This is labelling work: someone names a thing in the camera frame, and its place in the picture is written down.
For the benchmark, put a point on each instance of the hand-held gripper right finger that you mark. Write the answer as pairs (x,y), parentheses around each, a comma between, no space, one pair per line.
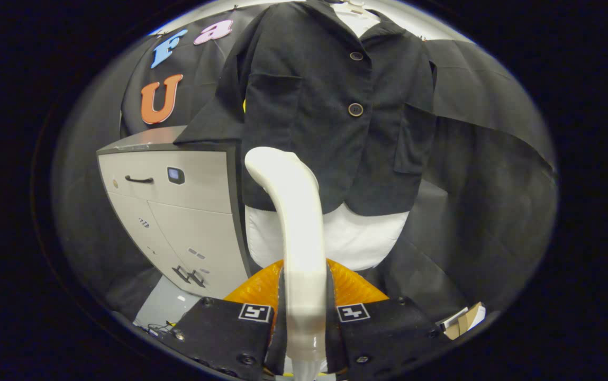
(388,330)

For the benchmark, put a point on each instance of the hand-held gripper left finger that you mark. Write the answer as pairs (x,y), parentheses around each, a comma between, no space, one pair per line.
(219,333)

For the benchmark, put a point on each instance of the black jacket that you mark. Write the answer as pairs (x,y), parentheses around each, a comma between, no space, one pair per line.
(309,132)

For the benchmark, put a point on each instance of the cardboard box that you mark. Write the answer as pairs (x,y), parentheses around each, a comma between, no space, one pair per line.
(468,317)

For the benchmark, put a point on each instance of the grey cabinet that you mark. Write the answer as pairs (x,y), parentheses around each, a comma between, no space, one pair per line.
(192,233)

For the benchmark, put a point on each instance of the white hanger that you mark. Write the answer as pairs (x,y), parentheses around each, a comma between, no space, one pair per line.
(356,6)

